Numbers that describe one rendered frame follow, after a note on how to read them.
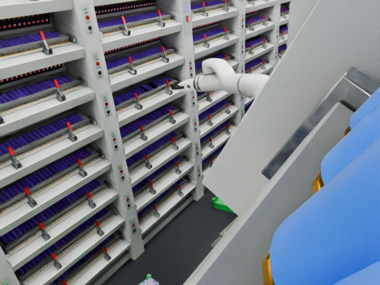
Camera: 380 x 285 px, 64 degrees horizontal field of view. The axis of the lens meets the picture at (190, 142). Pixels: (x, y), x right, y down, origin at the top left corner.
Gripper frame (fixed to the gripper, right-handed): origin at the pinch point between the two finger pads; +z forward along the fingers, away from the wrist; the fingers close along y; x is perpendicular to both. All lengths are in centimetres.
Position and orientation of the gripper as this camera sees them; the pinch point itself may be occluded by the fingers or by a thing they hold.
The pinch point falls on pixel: (176, 85)
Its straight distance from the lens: 168.0
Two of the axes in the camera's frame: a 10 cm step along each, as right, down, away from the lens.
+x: -2.4, -9.0, -3.6
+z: -7.7, -0.5, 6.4
